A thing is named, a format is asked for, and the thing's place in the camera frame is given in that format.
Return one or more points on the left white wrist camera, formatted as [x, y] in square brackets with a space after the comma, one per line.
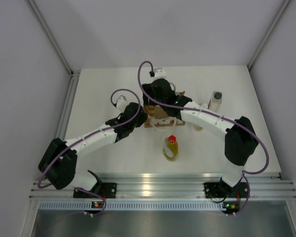
[121, 103]

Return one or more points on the left aluminium frame post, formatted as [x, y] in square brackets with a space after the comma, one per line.
[49, 35]

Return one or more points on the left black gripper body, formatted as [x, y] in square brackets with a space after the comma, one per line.
[141, 119]

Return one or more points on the right aluminium frame post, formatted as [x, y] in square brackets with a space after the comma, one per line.
[275, 20]

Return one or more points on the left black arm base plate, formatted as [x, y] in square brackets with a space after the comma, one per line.
[104, 190]

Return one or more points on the red-capped yellow bottle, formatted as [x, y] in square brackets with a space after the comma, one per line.
[170, 148]

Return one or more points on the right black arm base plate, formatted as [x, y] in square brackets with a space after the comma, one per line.
[217, 191]

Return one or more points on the grey-capped clear bottle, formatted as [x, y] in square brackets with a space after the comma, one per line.
[215, 101]

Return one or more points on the white slotted cable duct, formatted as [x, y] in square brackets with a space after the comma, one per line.
[114, 205]

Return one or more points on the aluminium frame post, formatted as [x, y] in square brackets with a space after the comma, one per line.
[275, 20]
[49, 35]

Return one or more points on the aluminium mounting rail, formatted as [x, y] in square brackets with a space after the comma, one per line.
[191, 186]

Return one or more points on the white-capped yellow bottle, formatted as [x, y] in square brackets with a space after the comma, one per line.
[150, 110]
[203, 106]

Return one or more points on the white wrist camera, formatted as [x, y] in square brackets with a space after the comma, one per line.
[158, 73]
[121, 103]

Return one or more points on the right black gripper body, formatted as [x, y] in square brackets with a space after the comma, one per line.
[149, 90]

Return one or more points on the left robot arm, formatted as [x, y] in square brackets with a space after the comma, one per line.
[61, 161]

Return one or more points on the burlap watermelon print canvas bag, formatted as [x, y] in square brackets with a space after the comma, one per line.
[166, 117]

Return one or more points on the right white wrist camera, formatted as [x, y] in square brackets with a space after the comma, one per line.
[158, 73]

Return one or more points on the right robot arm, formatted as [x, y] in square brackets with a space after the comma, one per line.
[238, 135]

